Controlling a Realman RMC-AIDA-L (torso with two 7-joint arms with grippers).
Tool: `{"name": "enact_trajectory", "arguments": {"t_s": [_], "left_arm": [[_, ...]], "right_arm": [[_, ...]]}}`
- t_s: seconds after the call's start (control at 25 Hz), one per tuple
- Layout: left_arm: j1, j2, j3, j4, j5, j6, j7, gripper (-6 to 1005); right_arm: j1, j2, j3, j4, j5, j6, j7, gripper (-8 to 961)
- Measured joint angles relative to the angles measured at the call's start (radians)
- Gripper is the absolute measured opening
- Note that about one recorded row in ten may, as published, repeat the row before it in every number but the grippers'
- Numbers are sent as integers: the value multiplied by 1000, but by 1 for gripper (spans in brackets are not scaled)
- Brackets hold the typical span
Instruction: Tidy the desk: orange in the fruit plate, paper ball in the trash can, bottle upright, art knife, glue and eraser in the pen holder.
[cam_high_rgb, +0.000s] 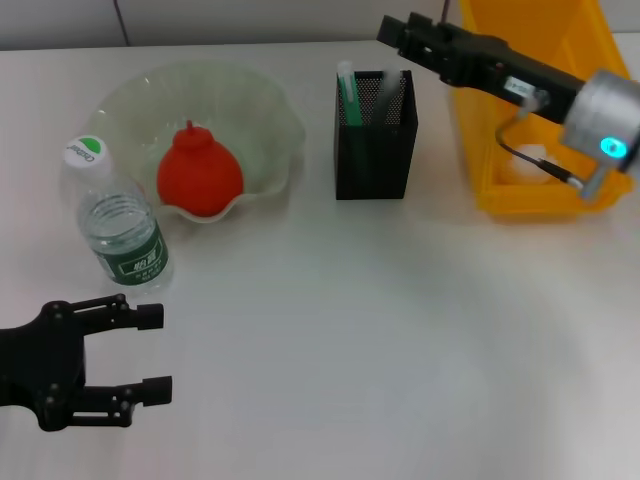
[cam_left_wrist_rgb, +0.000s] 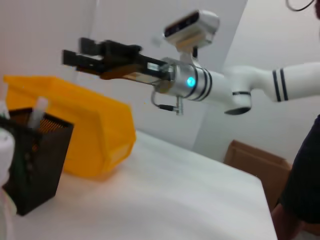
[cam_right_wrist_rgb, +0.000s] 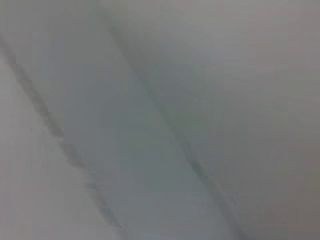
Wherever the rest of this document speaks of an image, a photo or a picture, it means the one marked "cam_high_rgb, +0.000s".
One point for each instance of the clear green-label water bottle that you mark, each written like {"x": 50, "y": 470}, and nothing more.
{"x": 125, "y": 235}

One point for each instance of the grey marker pen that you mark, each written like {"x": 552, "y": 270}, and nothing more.
{"x": 385, "y": 97}

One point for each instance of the black mesh pen holder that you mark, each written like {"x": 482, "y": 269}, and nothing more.
{"x": 375, "y": 165}

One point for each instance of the green pen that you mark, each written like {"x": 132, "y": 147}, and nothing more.
{"x": 350, "y": 100}

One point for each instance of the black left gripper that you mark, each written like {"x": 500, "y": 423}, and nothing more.
{"x": 45, "y": 365}

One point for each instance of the yellow plastic storage bin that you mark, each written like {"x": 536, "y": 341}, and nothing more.
{"x": 550, "y": 205}

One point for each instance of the white paper ball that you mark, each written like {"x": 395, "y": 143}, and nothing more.
{"x": 525, "y": 160}

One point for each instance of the orange fruit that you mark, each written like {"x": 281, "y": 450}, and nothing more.
{"x": 200, "y": 170}

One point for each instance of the translucent wavy fruit plate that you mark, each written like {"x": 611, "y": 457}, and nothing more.
{"x": 225, "y": 110}

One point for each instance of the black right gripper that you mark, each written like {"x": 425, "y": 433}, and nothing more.
{"x": 480, "y": 65}

